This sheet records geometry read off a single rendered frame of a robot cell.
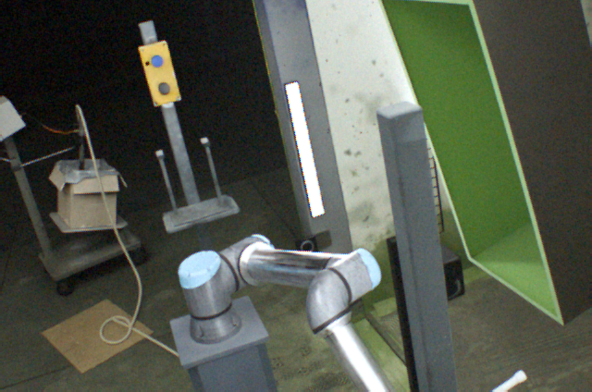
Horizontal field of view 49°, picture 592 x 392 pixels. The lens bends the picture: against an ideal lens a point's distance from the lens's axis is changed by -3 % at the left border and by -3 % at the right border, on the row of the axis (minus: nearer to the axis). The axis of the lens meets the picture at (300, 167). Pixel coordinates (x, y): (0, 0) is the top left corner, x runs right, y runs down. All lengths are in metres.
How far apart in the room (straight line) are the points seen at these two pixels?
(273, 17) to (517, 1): 1.18
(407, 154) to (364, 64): 2.09
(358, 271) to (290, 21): 1.33
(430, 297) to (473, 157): 1.76
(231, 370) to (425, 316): 1.40
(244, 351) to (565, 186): 1.18
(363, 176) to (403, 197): 2.18
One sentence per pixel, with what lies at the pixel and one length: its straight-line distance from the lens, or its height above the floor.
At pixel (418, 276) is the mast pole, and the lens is 0.96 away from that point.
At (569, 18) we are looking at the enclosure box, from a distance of 2.08.
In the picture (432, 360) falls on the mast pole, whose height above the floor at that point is 1.25.
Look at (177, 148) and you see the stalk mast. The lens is 3.02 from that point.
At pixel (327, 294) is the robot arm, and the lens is 1.75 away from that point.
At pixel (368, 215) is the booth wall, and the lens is 3.15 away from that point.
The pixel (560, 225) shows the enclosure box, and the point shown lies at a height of 0.85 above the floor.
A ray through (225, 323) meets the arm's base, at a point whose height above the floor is 0.70.
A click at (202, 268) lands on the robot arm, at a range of 2.22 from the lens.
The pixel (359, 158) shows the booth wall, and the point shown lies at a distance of 3.04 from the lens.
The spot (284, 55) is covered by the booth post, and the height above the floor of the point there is 1.39.
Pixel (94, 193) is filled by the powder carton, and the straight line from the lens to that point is 4.35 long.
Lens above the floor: 1.89
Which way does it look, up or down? 20 degrees down
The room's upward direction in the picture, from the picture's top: 12 degrees counter-clockwise
